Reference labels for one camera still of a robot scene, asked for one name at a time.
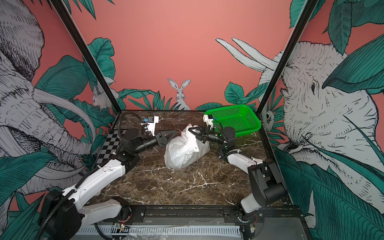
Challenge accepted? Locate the white plastic bag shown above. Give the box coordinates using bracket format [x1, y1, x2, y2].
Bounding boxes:
[164, 124, 210, 170]

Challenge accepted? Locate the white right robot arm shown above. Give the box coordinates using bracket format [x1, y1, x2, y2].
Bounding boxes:
[189, 126, 289, 214]

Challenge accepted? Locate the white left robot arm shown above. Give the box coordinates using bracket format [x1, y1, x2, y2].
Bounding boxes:
[35, 129, 179, 240]

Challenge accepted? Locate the black white checkerboard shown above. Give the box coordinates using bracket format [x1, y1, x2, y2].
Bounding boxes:
[96, 129, 120, 165]

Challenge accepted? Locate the green plastic mesh basket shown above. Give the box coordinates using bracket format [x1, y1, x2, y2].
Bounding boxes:
[205, 105, 262, 137]

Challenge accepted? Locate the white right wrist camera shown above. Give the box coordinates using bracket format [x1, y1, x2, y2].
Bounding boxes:
[203, 115, 214, 130]

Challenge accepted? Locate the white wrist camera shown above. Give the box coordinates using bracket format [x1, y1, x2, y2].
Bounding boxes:
[203, 115, 214, 130]
[142, 116, 159, 136]

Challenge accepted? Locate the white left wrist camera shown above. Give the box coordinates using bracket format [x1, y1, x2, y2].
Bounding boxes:
[142, 116, 159, 136]

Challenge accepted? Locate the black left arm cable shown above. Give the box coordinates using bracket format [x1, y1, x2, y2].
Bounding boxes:
[34, 111, 145, 240]

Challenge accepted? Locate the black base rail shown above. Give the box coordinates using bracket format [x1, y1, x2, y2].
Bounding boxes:
[128, 205, 304, 224]

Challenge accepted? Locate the white slotted cable duct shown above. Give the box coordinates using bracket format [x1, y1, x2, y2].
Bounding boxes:
[74, 224, 242, 238]

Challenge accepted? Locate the black left frame post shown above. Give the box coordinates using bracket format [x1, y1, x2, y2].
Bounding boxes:
[51, 0, 122, 114]

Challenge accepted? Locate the black frame post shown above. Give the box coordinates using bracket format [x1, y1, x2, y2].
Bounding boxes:
[255, 0, 319, 208]
[51, 0, 122, 114]

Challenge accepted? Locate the black right frame post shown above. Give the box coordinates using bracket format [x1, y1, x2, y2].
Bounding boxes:
[255, 0, 319, 208]

